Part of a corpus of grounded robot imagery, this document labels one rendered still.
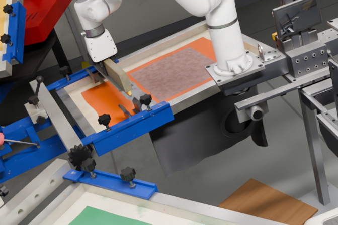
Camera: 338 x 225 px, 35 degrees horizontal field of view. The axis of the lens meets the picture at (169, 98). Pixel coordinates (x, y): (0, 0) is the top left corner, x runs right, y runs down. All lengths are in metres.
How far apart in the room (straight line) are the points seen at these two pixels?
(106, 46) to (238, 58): 0.58
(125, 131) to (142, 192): 0.39
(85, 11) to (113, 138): 0.46
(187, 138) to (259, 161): 1.14
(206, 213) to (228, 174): 1.73
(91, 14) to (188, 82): 0.47
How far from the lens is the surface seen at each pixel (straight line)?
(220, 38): 1.65
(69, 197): 1.68
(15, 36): 2.48
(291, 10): 1.69
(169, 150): 2.10
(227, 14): 1.63
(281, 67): 1.76
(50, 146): 2.13
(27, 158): 2.14
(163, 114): 1.91
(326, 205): 2.83
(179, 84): 2.12
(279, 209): 2.83
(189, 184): 3.17
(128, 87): 1.93
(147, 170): 3.39
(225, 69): 1.70
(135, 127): 1.89
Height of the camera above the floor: 1.92
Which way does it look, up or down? 28 degrees down
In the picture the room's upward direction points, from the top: 18 degrees counter-clockwise
